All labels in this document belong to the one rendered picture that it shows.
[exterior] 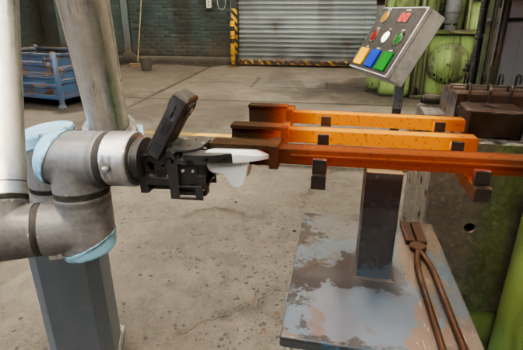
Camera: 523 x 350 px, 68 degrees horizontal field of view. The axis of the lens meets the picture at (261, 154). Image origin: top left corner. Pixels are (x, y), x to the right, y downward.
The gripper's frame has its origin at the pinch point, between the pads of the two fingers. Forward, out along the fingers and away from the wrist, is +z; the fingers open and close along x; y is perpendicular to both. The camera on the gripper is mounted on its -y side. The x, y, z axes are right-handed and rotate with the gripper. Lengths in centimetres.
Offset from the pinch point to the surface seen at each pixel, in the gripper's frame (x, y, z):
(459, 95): -50, 2, 40
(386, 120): -22.5, 1.3, 20.2
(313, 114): -22.6, 0.2, 6.1
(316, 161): 2.9, 0.5, 8.3
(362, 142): -10.4, 1.9, 15.1
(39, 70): -391, 34, -369
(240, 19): -847, -17, -211
